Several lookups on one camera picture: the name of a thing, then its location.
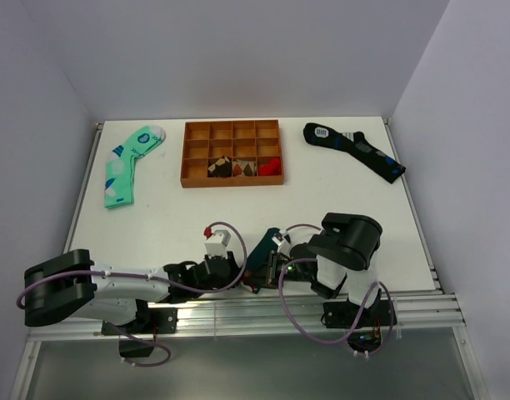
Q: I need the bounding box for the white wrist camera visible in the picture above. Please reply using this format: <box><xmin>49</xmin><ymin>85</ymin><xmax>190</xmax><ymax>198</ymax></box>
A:
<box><xmin>204</xmin><ymin>227</ymin><xmax>231</xmax><ymax>258</ymax></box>
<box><xmin>272</xmin><ymin>229</ymin><xmax>291</xmax><ymax>255</ymax></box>

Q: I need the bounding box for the argyle patterned rolled sock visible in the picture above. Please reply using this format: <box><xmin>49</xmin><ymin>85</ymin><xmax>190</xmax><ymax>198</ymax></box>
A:
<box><xmin>232</xmin><ymin>159</ymin><xmax>258</xmax><ymax>177</ymax></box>

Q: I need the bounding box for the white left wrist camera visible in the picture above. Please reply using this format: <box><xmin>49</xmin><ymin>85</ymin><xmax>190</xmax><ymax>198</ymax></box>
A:
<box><xmin>204</xmin><ymin>227</ymin><xmax>231</xmax><ymax>258</ymax></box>

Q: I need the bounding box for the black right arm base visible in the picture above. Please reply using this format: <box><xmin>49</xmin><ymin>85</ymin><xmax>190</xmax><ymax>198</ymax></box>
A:
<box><xmin>321</xmin><ymin>289</ymin><xmax>398</xmax><ymax>355</ymax></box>

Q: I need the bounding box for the black and blue sock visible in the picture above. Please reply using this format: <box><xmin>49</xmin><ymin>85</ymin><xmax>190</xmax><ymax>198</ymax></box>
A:
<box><xmin>302</xmin><ymin>122</ymin><xmax>406</xmax><ymax>183</ymax></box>

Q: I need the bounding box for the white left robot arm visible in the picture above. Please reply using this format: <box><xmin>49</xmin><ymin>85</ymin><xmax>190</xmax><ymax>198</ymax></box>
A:
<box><xmin>17</xmin><ymin>249</ymin><xmax>245</xmax><ymax>333</ymax></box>

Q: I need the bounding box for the red rolled sock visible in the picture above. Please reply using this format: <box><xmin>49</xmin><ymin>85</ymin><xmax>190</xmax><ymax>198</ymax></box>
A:
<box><xmin>257</xmin><ymin>157</ymin><xmax>282</xmax><ymax>177</ymax></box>

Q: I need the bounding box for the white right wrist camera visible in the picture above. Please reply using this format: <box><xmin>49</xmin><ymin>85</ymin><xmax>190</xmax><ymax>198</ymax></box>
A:
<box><xmin>272</xmin><ymin>229</ymin><xmax>291</xmax><ymax>255</ymax></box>

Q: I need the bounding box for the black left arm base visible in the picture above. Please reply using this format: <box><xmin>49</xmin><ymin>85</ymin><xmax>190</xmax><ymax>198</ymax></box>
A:
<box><xmin>101</xmin><ymin>307</ymin><xmax>178</xmax><ymax>359</ymax></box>

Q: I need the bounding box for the orange wooden compartment tray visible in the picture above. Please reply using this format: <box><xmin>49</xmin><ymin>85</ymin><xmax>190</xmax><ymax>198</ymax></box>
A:
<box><xmin>180</xmin><ymin>119</ymin><xmax>284</xmax><ymax>188</ymax></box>

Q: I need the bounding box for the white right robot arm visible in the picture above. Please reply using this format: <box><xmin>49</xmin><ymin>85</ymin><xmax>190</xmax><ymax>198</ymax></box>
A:
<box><xmin>242</xmin><ymin>212</ymin><xmax>383</xmax><ymax>325</ymax></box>

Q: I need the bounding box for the mint green patterned sock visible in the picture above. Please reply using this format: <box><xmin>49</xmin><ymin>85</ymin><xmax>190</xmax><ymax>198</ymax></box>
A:
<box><xmin>103</xmin><ymin>125</ymin><xmax>166</xmax><ymax>209</ymax></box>

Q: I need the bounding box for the dark green reindeer sock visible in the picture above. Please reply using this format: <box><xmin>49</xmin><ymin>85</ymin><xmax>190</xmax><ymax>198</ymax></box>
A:
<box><xmin>243</xmin><ymin>227</ymin><xmax>280</xmax><ymax>293</ymax></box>

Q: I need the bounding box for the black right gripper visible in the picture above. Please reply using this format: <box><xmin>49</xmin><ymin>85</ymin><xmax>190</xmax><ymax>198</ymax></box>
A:
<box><xmin>247</xmin><ymin>250</ymin><xmax>314</xmax><ymax>289</ymax></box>

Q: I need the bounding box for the dark brown rolled sock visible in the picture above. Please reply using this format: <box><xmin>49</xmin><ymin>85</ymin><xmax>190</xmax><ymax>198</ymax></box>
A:
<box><xmin>207</xmin><ymin>156</ymin><xmax>233</xmax><ymax>178</ymax></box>

